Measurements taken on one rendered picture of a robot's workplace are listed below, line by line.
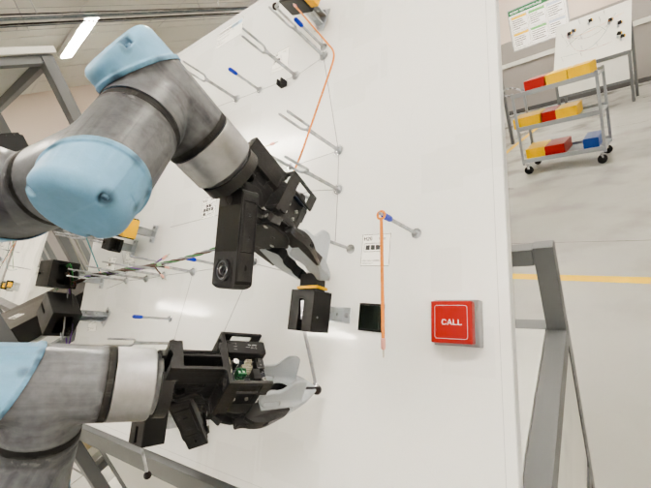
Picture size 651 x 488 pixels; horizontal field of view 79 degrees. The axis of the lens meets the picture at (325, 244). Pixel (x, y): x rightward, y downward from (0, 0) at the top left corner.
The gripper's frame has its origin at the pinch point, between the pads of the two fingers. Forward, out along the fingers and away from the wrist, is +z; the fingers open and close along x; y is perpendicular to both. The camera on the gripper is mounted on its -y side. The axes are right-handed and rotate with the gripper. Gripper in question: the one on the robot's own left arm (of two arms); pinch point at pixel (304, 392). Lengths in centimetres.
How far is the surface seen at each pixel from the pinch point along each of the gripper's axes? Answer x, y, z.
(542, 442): -12.4, 4.2, 38.3
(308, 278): 10.4, 11.7, -1.8
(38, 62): 118, -9, -50
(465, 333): -6.2, 20.5, 9.5
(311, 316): 5.0, 9.7, -2.1
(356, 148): 27.9, 26.6, 5.9
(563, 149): 282, 43, 414
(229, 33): 83, 27, -8
